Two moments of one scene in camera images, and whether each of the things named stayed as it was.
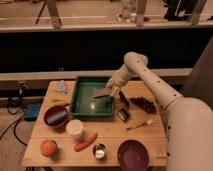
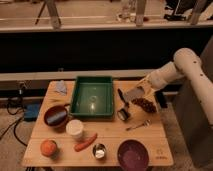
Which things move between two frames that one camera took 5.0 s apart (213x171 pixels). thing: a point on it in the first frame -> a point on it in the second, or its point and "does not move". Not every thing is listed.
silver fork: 148,122 does not move
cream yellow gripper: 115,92 -> 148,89
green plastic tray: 83,104 does not move
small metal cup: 99,150 does not move
